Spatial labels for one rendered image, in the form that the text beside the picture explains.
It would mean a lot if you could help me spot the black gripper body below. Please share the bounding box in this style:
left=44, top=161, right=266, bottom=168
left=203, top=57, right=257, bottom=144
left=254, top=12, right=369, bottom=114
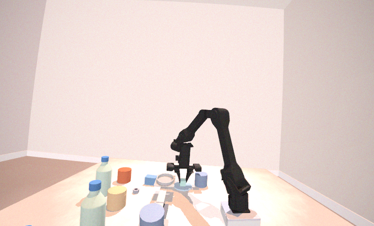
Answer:
left=166, top=155, right=202, bottom=172

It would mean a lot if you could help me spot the peach cylinder with pale yellow top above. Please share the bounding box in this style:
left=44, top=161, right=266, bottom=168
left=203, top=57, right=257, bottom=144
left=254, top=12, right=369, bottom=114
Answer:
left=107, top=185, right=127, bottom=211

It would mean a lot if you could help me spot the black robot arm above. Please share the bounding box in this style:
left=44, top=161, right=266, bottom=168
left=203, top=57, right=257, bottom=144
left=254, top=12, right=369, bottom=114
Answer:
left=170, top=108, right=251, bottom=213

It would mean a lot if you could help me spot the orange cylinder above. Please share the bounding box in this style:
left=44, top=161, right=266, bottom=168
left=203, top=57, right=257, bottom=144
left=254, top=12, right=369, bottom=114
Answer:
left=117, top=167, right=132, bottom=184

